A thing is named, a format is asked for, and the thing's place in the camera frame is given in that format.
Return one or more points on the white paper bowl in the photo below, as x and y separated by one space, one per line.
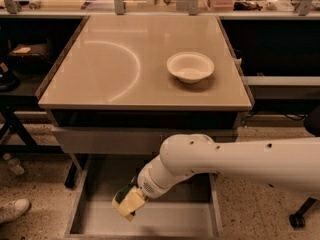
190 67

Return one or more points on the black side table frame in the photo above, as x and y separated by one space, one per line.
29 144

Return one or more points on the black office chair base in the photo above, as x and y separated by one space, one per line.
312 125

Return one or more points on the white shoe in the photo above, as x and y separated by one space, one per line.
14 210

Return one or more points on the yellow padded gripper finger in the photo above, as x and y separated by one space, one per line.
134 200

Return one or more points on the grey top drawer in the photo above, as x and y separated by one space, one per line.
135 132

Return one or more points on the black bag on shelf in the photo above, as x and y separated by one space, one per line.
29 58

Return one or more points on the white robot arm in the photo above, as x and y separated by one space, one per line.
292 164

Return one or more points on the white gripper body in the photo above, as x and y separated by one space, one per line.
148 183

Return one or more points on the open grey middle drawer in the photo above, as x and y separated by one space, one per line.
189 211

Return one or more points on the green and yellow sponge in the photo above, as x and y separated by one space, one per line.
120 195

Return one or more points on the clear plastic bottle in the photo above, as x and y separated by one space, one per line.
14 164

